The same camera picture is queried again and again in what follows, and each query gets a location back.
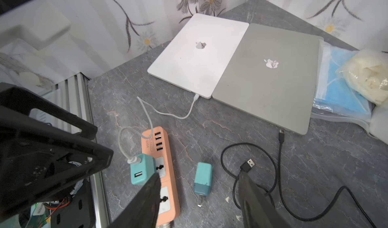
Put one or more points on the blue face mask pack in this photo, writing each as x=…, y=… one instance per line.
x=334, y=100

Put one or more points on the grey silver laptop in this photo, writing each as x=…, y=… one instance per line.
x=272, y=75

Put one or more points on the orange power strip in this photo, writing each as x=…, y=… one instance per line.
x=158, y=147

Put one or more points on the teal charger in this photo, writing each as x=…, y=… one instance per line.
x=142, y=170
x=203, y=181

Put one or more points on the white silver laptop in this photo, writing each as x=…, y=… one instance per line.
x=198, y=55

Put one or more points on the aluminium mounting rail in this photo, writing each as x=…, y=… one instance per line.
x=72, y=95

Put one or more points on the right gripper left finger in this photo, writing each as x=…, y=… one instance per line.
x=142, y=211

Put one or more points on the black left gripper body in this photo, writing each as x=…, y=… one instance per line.
x=45, y=150

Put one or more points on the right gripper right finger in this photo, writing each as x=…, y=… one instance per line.
x=257, y=211

